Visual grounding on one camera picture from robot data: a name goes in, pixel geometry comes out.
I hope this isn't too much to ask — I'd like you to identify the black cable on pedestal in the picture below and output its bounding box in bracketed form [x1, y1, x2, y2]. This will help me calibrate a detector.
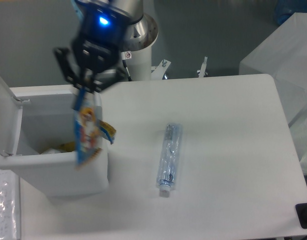
[122, 58, 133, 82]

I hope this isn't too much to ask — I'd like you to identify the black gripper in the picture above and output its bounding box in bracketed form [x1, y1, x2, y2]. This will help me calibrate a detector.
[53, 0, 130, 93]

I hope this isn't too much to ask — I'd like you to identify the clipboard with paper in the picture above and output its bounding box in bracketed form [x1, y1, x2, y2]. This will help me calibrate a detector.
[0, 170, 21, 240]

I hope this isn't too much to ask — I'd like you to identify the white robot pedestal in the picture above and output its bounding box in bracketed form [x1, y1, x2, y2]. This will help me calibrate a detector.
[113, 47, 209, 82]

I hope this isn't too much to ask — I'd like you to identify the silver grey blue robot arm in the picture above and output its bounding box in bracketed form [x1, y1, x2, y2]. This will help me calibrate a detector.
[53, 0, 158, 93]

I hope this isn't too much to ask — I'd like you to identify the white trash can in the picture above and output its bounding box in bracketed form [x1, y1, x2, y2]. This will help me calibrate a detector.
[0, 77, 109, 197]

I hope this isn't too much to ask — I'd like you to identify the blue snack bag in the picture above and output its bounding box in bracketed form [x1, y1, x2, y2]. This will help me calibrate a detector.
[73, 87, 117, 168]

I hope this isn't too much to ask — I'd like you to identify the blue water jug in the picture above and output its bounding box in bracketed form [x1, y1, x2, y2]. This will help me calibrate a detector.
[273, 0, 307, 26]

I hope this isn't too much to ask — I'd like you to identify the clear plastic bottle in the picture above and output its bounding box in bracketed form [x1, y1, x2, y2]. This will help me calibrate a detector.
[156, 122, 183, 198]

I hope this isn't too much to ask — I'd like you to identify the black device at table edge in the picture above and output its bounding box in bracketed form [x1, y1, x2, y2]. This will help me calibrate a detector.
[295, 203, 307, 229]

